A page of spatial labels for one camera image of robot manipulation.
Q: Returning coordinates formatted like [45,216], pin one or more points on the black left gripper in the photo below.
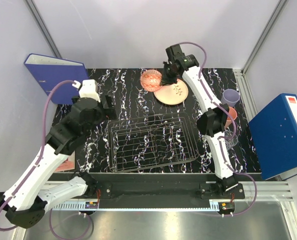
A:
[109,113]

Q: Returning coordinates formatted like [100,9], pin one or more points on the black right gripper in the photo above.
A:
[166,80]

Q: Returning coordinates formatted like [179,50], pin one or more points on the blue white patterned bowl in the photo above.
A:
[150,80]

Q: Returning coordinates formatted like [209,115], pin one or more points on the pink beige plate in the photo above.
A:
[172,94]

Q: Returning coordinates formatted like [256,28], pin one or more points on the lavender plastic cup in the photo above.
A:
[230,97]

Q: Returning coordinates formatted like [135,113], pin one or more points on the pink plastic cup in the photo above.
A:
[233,113]

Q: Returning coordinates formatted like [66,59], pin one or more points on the clear glass tumbler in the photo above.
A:
[231,140]

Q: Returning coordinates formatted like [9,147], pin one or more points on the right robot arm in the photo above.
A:
[211,123]

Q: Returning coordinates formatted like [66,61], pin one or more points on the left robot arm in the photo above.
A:
[25,203]

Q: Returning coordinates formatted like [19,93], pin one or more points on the picture card with red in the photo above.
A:
[67,165]

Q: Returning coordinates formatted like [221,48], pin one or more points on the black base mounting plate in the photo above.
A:
[166,191]

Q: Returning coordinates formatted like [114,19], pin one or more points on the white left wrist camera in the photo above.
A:
[87,89]

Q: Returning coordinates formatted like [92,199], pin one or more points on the black wire dish rack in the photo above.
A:
[149,142]

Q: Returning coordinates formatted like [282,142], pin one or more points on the purple ring binder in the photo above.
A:
[49,71]

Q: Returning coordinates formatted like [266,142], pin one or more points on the white slotted cable duct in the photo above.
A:
[77,206]

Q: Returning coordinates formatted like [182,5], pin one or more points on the aluminium frame post right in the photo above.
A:
[279,8]

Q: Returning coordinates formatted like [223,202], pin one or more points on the aluminium frame post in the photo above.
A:
[279,8]
[32,7]

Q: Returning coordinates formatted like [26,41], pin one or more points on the blue ring binder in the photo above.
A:
[274,134]

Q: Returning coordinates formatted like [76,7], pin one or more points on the aluminium frame post left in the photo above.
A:
[32,7]

